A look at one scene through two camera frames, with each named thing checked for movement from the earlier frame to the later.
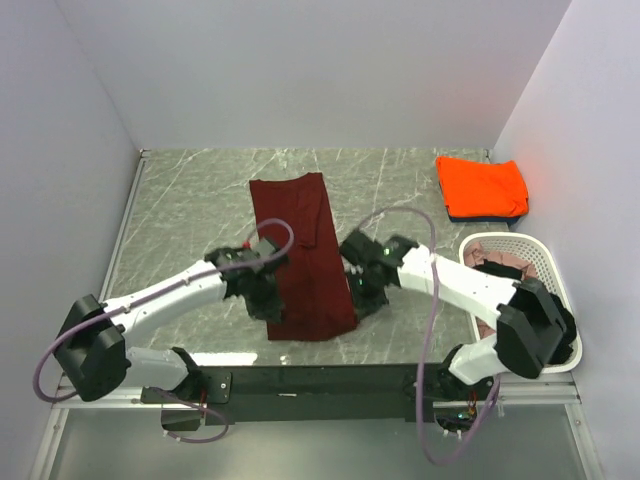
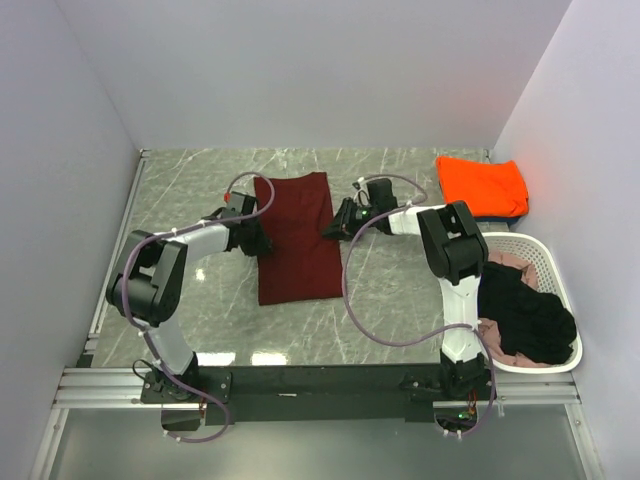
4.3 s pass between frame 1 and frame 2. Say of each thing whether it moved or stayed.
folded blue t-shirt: stayed
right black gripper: moved
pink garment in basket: stayed
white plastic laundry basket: stayed
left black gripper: moved
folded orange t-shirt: stayed
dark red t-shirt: moved
